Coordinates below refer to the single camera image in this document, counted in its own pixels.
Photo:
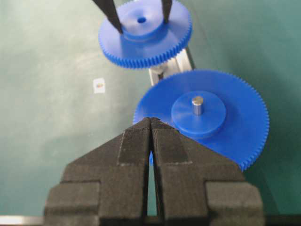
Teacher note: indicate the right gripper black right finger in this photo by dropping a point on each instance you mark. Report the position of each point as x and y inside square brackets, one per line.
[196, 186]

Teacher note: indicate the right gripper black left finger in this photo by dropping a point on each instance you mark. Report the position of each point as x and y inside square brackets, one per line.
[107, 186]

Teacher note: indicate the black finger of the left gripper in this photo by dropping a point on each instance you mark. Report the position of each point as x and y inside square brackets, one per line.
[109, 9]
[166, 9]

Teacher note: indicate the small blue gear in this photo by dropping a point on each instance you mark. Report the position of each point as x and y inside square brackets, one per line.
[146, 40]

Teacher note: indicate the large blue gear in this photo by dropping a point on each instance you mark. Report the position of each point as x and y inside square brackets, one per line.
[235, 121]

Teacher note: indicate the steel shaft of large gear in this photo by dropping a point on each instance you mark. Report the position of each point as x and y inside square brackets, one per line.
[198, 105]

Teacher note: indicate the small white sticker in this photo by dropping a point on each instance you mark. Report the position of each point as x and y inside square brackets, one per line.
[99, 86]

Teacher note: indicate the aluminium extrusion rail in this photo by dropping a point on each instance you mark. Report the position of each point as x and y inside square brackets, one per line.
[181, 62]

